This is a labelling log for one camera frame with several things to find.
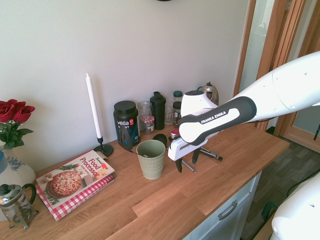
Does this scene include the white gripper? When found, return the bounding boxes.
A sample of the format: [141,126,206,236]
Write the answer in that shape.
[167,136,202,174]

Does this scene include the green ribbed utensil holder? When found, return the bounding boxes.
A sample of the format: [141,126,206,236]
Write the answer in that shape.
[136,139,167,180]

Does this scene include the black candle holder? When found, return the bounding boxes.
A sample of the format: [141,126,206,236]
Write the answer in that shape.
[93,136,114,158]

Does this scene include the plain drinking glass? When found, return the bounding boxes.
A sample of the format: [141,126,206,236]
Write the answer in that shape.
[164,106,175,126]

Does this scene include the spice jar black lid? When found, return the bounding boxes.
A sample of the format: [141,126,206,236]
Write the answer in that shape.
[172,101,183,127]

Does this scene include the black shaker bottle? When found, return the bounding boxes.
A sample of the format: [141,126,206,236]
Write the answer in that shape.
[149,91,167,131]

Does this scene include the small jar red checkered lid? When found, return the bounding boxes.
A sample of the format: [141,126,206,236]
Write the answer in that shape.
[139,115,156,135]

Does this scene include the black slotted spatula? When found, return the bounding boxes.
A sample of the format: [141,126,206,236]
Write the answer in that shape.
[118,126,151,158]

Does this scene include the clear bottle green cap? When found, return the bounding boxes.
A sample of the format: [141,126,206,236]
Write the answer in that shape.
[172,90,184,103]

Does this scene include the empty clear glass jar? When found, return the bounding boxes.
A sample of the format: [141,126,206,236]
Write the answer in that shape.
[137,100,154,131]

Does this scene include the stainless steel electric kettle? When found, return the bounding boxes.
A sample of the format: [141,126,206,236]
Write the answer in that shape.
[196,81,220,107]

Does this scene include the black Vega protein tub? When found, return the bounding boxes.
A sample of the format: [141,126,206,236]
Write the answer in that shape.
[113,100,141,147]

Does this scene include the white kitchen cabinet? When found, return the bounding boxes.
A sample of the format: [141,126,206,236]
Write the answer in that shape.
[184,172,263,240]

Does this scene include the tall white candle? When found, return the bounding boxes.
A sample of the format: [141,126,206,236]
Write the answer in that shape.
[85,72,103,139]

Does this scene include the Food Processor cookbook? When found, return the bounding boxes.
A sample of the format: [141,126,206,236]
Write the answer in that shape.
[35,149,116,210]

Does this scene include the red checkered book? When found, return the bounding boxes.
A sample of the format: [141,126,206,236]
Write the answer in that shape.
[35,174,115,222]

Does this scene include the wooden door with glass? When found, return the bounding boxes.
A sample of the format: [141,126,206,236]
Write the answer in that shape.
[233,0,320,153]

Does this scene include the white vase blue flowers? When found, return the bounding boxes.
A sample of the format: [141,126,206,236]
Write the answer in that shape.
[0,145,37,222]

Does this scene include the glass French press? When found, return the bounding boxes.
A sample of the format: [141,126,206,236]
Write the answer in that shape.
[0,183,40,230]

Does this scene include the red roses with leaves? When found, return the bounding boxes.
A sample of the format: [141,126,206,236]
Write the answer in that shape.
[0,99,36,151]

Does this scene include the metal drawer handle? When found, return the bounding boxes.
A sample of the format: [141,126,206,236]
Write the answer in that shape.
[217,200,238,221]

